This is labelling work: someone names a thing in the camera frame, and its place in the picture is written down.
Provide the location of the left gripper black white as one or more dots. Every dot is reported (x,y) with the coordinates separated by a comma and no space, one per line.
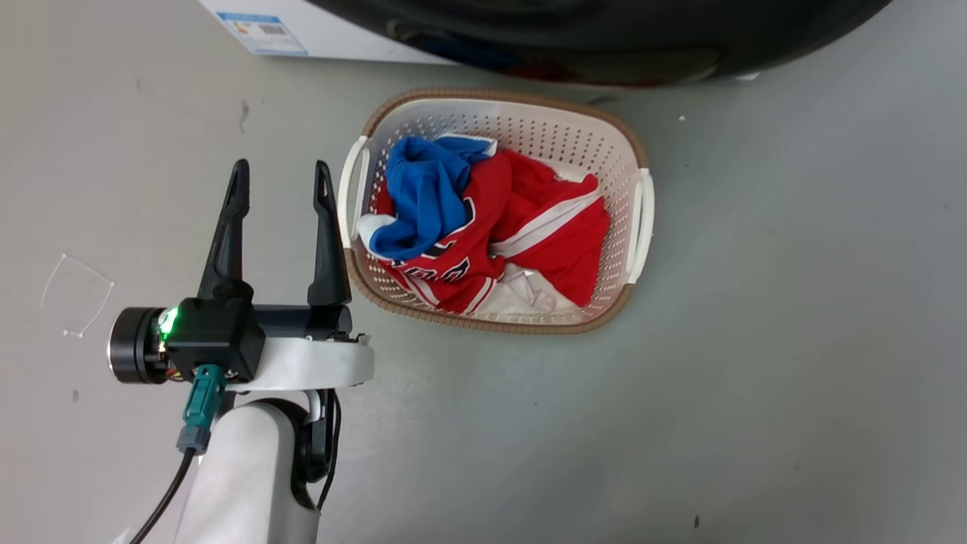
(310,363)

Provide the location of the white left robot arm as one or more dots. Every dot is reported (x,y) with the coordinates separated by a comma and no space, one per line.
(245,476)

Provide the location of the white washing machine body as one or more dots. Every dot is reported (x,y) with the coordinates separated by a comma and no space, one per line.
(340,30)

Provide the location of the blue garment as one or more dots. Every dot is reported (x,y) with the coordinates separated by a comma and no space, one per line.
(427,196)

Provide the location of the blue white energy label sticker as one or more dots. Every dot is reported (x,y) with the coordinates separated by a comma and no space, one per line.
(264,34)

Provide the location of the white garment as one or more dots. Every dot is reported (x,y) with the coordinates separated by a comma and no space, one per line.
(521,295)

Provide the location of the red basketball jersey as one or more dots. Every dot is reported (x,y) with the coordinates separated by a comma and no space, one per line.
(551,242)

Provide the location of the white perforated laundry basket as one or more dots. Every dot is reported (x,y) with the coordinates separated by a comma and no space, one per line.
(563,143)

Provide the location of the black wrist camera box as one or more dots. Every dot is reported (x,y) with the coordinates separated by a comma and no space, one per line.
(215,336)

